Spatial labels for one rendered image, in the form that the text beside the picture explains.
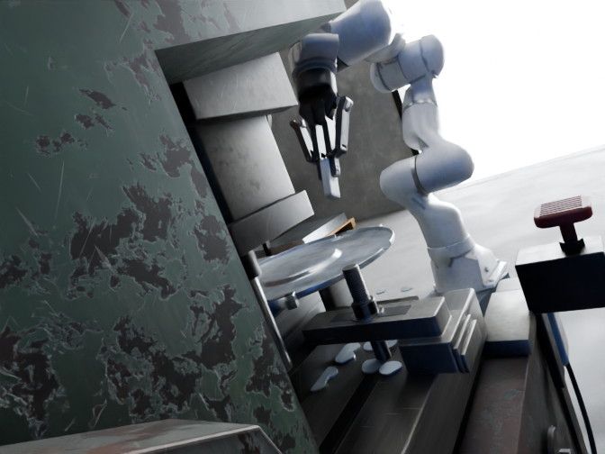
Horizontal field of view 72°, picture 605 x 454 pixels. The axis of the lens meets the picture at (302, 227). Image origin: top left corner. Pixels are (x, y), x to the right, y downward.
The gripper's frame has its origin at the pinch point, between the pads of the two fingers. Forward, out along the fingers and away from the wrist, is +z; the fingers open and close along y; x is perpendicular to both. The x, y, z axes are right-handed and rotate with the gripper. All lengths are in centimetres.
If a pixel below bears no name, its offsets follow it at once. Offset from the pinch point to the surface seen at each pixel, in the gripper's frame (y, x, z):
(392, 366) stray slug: -16.9, 22.5, 29.3
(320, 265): -5.2, 14.6, 17.0
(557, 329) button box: -27.6, -12.5, 29.9
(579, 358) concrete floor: -21, -109, 47
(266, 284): 2.1, 17.5, 18.4
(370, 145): 166, -395, -180
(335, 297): -4.6, 11.2, 21.4
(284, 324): -6.7, 25.7, 24.1
